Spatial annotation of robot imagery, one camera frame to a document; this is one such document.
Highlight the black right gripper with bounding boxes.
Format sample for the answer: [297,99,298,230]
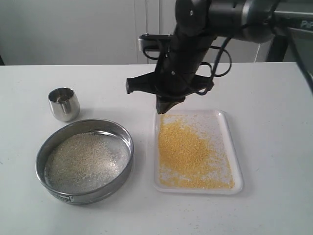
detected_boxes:
[126,70,214,115]

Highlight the stainless steel cup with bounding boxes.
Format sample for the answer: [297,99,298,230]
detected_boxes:
[48,87,80,122]

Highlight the round steel mesh sieve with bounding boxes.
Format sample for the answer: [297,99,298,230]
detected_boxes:
[35,119,134,205]

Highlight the yellow and white grain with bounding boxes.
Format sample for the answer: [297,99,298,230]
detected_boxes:
[45,133,129,194]

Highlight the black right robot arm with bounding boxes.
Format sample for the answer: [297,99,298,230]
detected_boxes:
[126,0,313,114]

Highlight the yellow millet grains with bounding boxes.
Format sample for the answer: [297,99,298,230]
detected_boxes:
[158,115,235,189]

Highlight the clear plastic tray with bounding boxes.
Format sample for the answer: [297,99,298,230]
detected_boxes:
[148,109,244,195]

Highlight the white cabinet doors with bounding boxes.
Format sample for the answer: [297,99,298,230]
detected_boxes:
[0,0,287,66]

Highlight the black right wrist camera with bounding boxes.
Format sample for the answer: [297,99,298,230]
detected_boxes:
[138,34,172,52]

